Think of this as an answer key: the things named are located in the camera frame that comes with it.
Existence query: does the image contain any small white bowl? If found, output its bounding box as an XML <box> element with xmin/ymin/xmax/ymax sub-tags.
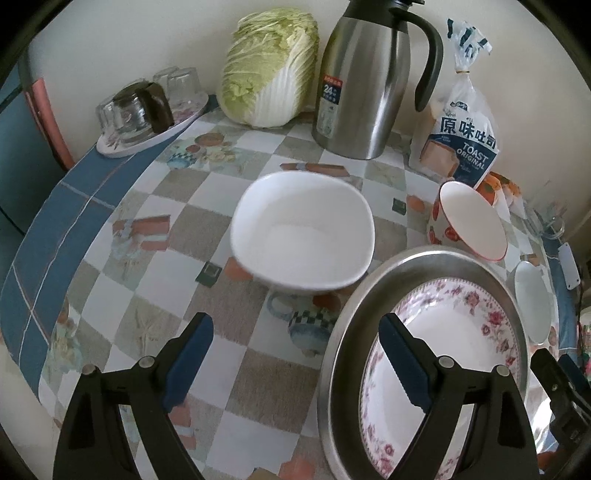
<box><xmin>512</xmin><ymin>261</ymin><xmax>554</xmax><ymax>345</ymax></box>

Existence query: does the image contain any large stainless steel basin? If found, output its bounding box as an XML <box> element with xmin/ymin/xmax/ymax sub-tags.
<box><xmin>318</xmin><ymin>246</ymin><xmax>531</xmax><ymax>479</ymax></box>

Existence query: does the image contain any red floral patterned bowl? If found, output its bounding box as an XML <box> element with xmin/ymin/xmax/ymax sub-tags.
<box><xmin>427</xmin><ymin>181</ymin><xmax>508</xmax><ymax>262</ymax></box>

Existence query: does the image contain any white square bowl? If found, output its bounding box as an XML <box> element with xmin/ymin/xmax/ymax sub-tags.
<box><xmin>230</xmin><ymin>171</ymin><xmax>376</xmax><ymax>294</ymax></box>

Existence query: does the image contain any orange snack packet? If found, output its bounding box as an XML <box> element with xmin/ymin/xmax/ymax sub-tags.
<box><xmin>503</xmin><ymin>180</ymin><xmax>526</xmax><ymax>219</ymax></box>
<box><xmin>477</xmin><ymin>172</ymin><xmax>509</xmax><ymax>206</ymax></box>

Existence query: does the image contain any patterned checkered tablecloth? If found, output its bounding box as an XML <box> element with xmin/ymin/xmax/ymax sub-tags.
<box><xmin>1</xmin><ymin>110</ymin><xmax>438</xmax><ymax>479</ymax></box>

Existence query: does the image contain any toast bread bag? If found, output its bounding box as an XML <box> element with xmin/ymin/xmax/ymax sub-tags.
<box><xmin>409</xmin><ymin>19</ymin><xmax>500</xmax><ymax>189</ymax></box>

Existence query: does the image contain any blue cabinet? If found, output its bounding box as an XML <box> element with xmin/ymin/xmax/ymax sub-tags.
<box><xmin>0</xmin><ymin>55</ymin><xmax>65</xmax><ymax>232</ymax></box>

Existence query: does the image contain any white oval tray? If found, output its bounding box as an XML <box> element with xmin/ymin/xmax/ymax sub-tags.
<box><xmin>95</xmin><ymin>92</ymin><xmax>209</xmax><ymax>158</ymax></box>

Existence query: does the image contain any clear drinking glass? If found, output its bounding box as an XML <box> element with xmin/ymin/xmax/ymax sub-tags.
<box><xmin>167</xmin><ymin>67</ymin><xmax>201</xmax><ymax>110</ymax></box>
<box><xmin>95</xmin><ymin>98</ymin><xmax>116</xmax><ymax>142</ymax></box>

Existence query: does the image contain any pink foam tube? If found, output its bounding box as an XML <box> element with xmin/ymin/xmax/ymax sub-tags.
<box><xmin>25</xmin><ymin>78</ymin><xmax>75</xmax><ymax>171</ymax></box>

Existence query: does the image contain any stainless steel thermos jug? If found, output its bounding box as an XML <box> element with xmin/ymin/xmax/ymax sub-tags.
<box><xmin>312</xmin><ymin>1</ymin><xmax>444</xmax><ymax>160</ymax></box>

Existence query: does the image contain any napa cabbage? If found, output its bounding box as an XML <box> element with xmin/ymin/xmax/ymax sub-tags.
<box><xmin>216</xmin><ymin>7</ymin><xmax>320</xmax><ymax>129</ymax></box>

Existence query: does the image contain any glass mug with handle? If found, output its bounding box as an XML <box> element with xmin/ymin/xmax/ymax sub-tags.
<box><xmin>525</xmin><ymin>199</ymin><xmax>567</xmax><ymax>240</ymax></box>

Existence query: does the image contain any glass coffee pot black handle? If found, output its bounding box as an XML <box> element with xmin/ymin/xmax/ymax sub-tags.
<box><xmin>112</xmin><ymin>80</ymin><xmax>174</xmax><ymax>142</ymax></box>

